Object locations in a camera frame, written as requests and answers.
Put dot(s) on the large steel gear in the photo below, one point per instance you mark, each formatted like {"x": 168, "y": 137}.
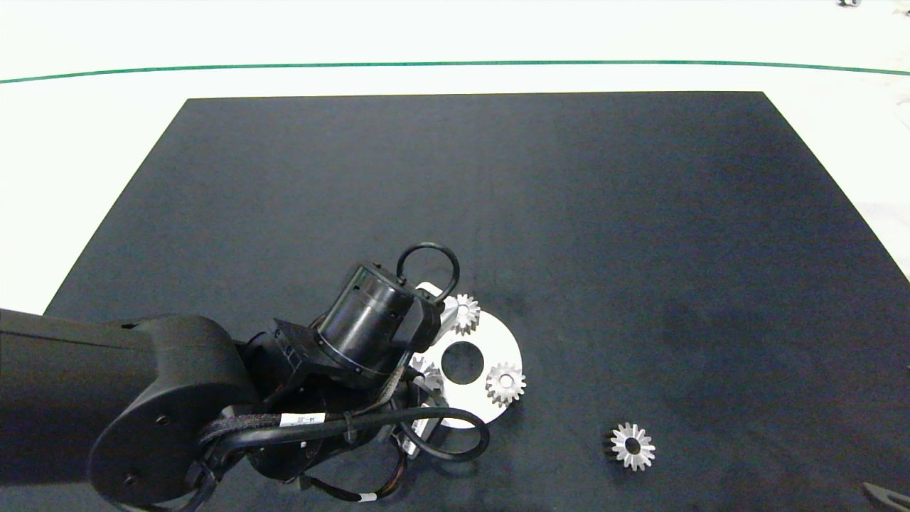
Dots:
{"x": 433, "y": 375}

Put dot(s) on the small steel gear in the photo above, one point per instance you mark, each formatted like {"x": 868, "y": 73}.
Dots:
{"x": 618, "y": 450}
{"x": 473, "y": 317}
{"x": 495, "y": 388}

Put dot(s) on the round white plate with pins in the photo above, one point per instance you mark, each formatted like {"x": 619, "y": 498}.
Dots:
{"x": 490, "y": 341}

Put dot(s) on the dark rectangular mat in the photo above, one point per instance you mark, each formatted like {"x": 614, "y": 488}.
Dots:
{"x": 583, "y": 213}

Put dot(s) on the small dark object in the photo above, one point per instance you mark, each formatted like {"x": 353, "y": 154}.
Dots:
{"x": 849, "y": 3}

